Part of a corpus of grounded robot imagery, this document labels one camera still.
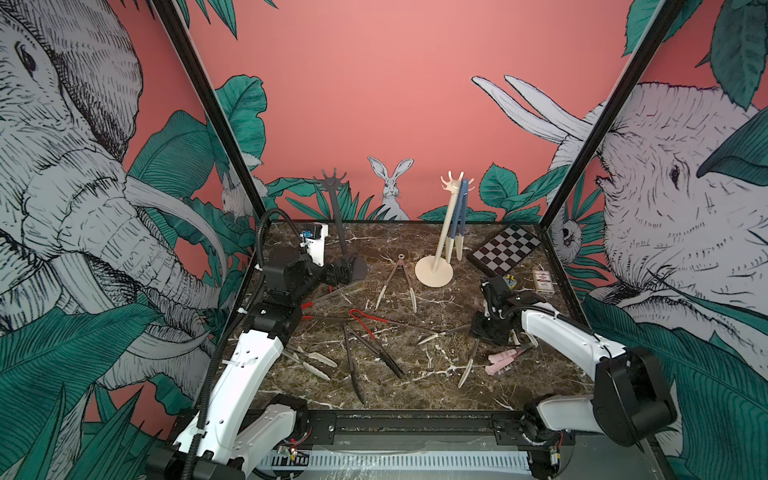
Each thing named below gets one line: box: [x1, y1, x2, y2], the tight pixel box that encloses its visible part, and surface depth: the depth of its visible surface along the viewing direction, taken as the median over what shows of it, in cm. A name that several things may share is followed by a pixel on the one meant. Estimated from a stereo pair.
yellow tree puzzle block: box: [502, 274, 517, 290], surface depth 105 cm
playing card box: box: [532, 270, 555, 294], surface depth 103 cm
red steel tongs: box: [301, 279, 361, 320], surface depth 100 cm
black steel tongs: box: [343, 324, 405, 405], surface depth 86 cm
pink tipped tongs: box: [485, 347, 528, 375], surface depth 84 cm
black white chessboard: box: [466, 224, 542, 278], surface depth 112 cm
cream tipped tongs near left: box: [281, 346, 338, 381], surface depth 85 cm
